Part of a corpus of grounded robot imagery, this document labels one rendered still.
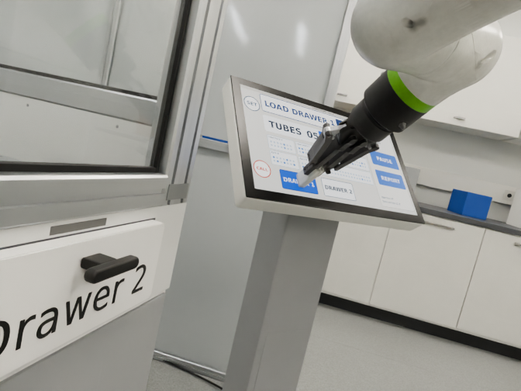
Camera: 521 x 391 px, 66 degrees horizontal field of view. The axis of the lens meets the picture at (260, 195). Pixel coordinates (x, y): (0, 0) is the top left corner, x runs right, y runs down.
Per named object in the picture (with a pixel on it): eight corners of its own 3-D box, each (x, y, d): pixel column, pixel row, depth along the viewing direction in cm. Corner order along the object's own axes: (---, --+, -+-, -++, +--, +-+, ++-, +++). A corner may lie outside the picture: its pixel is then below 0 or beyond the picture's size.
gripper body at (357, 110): (393, 100, 70) (357, 131, 77) (357, 88, 66) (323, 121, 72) (406, 135, 66) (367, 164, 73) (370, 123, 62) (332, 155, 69)
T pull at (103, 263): (139, 268, 44) (141, 256, 44) (91, 286, 37) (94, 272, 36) (111, 258, 45) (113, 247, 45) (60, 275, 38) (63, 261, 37)
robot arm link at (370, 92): (399, 108, 57) (439, 123, 62) (377, 50, 62) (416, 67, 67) (370, 133, 61) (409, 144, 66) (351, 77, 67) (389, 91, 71)
